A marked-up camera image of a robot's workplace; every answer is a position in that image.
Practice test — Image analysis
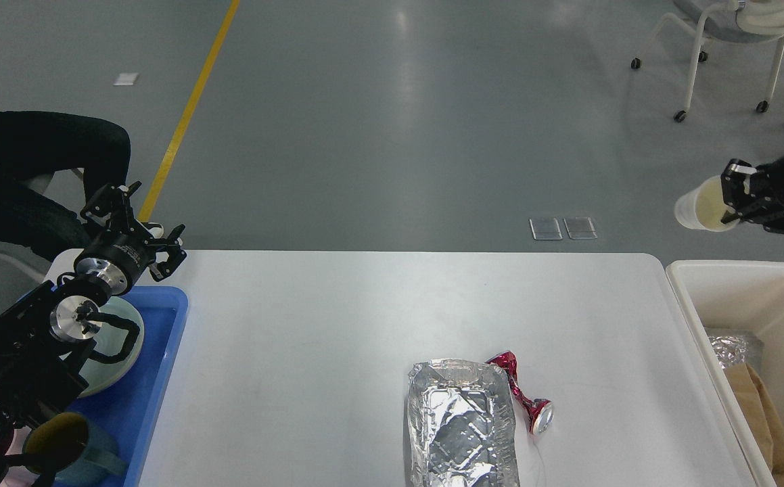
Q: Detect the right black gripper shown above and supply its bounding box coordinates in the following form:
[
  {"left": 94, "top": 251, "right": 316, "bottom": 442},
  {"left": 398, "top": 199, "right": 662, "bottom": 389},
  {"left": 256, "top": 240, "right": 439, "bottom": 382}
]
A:
[{"left": 720, "top": 155, "right": 784, "bottom": 235}]

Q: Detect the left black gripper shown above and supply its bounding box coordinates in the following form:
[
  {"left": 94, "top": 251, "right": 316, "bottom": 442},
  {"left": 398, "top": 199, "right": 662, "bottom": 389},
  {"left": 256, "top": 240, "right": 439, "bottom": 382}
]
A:
[{"left": 74, "top": 180, "right": 187, "bottom": 296}]

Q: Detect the white paper cup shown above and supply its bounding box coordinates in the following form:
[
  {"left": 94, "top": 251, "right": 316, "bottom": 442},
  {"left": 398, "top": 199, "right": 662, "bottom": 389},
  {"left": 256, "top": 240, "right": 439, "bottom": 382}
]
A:
[{"left": 674, "top": 176, "right": 739, "bottom": 233}]

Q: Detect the light green plate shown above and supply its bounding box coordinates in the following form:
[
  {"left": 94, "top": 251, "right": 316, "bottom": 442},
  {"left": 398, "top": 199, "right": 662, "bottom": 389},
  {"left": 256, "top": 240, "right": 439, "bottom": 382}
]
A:
[{"left": 78, "top": 297, "right": 145, "bottom": 398}]

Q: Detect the brown paper bag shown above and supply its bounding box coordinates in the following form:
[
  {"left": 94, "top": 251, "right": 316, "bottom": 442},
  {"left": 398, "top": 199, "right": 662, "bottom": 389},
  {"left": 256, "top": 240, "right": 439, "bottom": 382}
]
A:
[{"left": 724, "top": 363, "right": 784, "bottom": 486}]

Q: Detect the dark teal mug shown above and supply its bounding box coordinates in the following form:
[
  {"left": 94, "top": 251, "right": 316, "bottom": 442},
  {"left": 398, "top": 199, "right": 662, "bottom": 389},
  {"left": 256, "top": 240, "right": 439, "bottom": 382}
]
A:
[{"left": 22, "top": 412, "right": 129, "bottom": 486}]

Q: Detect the crushed red can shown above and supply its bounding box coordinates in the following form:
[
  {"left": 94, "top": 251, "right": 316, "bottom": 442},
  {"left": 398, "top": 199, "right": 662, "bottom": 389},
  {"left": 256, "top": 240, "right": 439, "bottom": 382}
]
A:
[{"left": 486, "top": 350, "right": 555, "bottom": 438}]

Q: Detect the aluminium foil container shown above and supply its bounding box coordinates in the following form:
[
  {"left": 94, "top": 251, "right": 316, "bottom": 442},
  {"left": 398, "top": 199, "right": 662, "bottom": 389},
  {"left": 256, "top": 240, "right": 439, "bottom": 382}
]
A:
[{"left": 405, "top": 358, "right": 520, "bottom": 486}]

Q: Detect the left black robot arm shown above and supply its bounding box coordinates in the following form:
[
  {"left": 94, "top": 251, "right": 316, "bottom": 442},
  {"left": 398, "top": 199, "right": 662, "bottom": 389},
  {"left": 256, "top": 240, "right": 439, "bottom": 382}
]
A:
[{"left": 0, "top": 182, "right": 187, "bottom": 486}]

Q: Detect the white plastic bin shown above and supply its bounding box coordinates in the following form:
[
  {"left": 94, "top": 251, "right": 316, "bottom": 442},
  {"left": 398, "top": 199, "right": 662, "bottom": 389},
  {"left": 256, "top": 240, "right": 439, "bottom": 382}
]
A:
[{"left": 665, "top": 261, "right": 784, "bottom": 486}]

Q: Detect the person in dark clothes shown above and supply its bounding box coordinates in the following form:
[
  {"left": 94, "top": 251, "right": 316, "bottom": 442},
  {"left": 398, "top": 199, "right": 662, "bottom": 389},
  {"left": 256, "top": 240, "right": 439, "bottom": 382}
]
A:
[{"left": 0, "top": 111, "right": 131, "bottom": 248}]

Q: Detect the clear plastic wrap in bin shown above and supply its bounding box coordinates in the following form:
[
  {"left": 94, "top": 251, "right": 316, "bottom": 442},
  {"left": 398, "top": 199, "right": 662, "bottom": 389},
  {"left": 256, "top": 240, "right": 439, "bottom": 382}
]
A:
[{"left": 704, "top": 327, "right": 764, "bottom": 373}]

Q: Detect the blue plastic tray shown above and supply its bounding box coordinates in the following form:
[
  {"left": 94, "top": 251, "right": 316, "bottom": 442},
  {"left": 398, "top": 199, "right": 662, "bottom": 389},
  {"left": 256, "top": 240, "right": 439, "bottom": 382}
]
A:
[{"left": 68, "top": 286, "right": 188, "bottom": 486}]

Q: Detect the white office chair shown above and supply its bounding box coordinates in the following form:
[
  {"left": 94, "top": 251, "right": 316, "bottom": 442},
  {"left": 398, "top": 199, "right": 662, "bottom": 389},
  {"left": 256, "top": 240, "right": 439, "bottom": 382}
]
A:
[{"left": 630, "top": 1, "right": 784, "bottom": 123}]

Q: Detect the floor outlet plate right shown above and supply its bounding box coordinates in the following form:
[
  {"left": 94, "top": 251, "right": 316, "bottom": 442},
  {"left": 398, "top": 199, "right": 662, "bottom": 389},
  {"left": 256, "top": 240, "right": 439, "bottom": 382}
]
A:
[{"left": 563, "top": 216, "right": 598, "bottom": 239}]

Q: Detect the floor outlet plate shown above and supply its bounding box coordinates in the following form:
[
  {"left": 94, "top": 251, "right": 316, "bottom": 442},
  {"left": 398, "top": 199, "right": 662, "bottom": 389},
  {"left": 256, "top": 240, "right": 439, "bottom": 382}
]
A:
[
  {"left": 530, "top": 218, "right": 563, "bottom": 241},
  {"left": 563, "top": 216, "right": 598, "bottom": 239}
]

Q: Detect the floor outlet plate left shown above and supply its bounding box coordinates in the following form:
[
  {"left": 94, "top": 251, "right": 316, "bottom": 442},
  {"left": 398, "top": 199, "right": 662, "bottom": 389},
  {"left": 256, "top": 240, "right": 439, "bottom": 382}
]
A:
[{"left": 530, "top": 218, "right": 563, "bottom": 241}]

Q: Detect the pink mug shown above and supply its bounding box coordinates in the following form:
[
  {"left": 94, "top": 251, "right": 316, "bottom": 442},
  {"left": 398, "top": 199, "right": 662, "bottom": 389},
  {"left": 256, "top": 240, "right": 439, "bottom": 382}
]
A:
[{"left": 4, "top": 426, "right": 35, "bottom": 482}]

